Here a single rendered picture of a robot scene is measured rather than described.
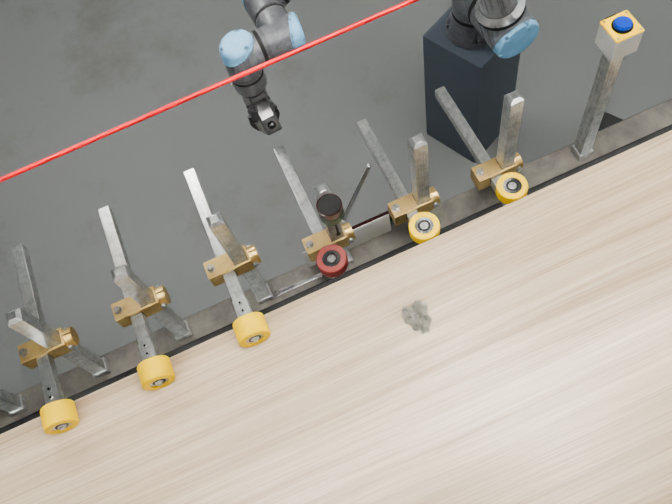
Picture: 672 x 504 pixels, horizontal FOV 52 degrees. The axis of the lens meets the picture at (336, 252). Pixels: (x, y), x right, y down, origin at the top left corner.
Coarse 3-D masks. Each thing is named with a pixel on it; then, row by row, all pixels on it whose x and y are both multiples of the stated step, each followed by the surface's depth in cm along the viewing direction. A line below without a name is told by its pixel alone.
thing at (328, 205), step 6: (324, 198) 160; (330, 198) 160; (336, 198) 160; (318, 204) 160; (324, 204) 160; (330, 204) 159; (336, 204) 159; (318, 210) 159; (324, 210) 159; (330, 210) 159; (336, 210) 158; (336, 228) 175; (336, 234) 179
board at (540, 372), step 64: (576, 192) 174; (640, 192) 172; (448, 256) 172; (512, 256) 170; (576, 256) 167; (640, 256) 165; (320, 320) 170; (384, 320) 168; (448, 320) 165; (512, 320) 163; (576, 320) 161; (640, 320) 159; (128, 384) 170; (192, 384) 168; (256, 384) 166; (320, 384) 163; (384, 384) 161; (448, 384) 159; (512, 384) 157; (576, 384) 155; (640, 384) 153; (0, 448) 168; (64, 448) 166; (128, 448) 163; (192, 448) 161; (256, 448) 159; (320, 448) 157; (384, 448) 155; (448, 448) 153; (512, 448) 151; (576, 448) 149; (640, 448) 147
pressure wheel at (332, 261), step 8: (328, 248) 177; (336, 248) 177; (320, 256) 176; (328, 256) 176; (336, 256) 176; (344, 256) 176; (320, 264) 176; (328, 264) 176; (336, 264) 175; (344, 264) 175; (328, 272) 174; (336, 272) 175
